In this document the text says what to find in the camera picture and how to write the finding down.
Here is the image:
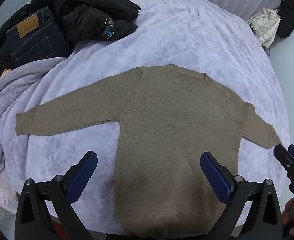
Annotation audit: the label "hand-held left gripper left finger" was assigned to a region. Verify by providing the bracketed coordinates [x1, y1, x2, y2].
[14, 151, 98, 240]

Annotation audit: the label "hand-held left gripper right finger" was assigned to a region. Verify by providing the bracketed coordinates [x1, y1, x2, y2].
[199, 151, 284, 240]

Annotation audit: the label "brown knit sweater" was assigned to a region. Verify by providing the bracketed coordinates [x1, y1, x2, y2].
[15, 64, 282, 238]

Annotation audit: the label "person's right hand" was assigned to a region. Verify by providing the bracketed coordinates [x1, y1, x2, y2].
[281, 198, 294, 232]

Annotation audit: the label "white puffer jacket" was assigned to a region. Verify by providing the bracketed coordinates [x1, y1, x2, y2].
[247, 8, 281, 48]

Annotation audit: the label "black hanging garment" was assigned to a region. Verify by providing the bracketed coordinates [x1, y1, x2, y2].
[276, 0, 294, 39]

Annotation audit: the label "dark blue jeans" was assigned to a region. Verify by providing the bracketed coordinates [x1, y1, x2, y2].
[6, 6, 73, 68]

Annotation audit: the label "lavender fleece blanket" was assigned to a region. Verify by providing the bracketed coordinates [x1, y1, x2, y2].
[0, 0, 291, 236]

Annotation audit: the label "black jacket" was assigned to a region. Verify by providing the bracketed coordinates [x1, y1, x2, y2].
[28, 0, 141, 50]

